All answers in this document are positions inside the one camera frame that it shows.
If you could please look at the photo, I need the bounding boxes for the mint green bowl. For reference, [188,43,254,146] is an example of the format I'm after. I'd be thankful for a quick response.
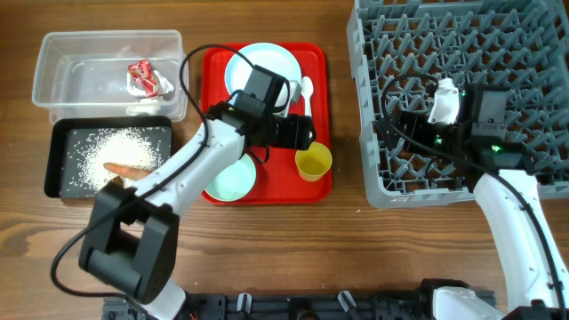
[204,155,257,202]

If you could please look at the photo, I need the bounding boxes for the white tissue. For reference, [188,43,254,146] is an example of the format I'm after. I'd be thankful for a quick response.
[126,70,174,116]

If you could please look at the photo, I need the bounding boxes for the cooked white rice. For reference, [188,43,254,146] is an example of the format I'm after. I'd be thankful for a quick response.
[60,126,172,198]

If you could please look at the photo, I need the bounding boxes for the red snack wrapper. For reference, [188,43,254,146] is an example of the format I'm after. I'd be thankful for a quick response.
[127,59,159,98]

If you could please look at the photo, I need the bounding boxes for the carrot piece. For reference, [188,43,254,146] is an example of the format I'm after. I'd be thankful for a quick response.
[103,163,151,180]

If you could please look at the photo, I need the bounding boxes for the brown food scrap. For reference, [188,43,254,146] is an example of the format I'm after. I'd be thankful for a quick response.
[111,176,124,187]

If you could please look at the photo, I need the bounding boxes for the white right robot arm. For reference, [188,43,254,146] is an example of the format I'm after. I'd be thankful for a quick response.
[382,84,568,319]

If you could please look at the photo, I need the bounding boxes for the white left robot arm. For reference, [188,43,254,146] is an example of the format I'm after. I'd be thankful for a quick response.
[79,111,317,319]

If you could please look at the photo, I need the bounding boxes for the grey dishwasher rack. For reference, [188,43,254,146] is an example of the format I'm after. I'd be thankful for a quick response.
[346,1,568,208]

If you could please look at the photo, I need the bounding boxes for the yellow plastic cup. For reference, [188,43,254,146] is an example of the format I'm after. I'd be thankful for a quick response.
[294,142,333,182]

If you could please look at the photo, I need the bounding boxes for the white plastic spoon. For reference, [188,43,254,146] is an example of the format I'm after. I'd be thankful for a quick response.
[301,76,314,116]

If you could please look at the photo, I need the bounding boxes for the red serving tray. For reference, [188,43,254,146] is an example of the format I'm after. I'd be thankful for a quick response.
[201,43,333,205]

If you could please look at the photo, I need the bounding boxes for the light blue plate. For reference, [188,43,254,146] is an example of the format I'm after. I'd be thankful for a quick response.
[225,43,302,97]

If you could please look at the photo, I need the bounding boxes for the black plastic tray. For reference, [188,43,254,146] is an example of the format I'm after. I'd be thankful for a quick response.
[44,116,172,199]

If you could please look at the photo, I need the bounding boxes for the clear plastic bin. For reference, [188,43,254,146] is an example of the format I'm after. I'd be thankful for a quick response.
[31,29,188,123]

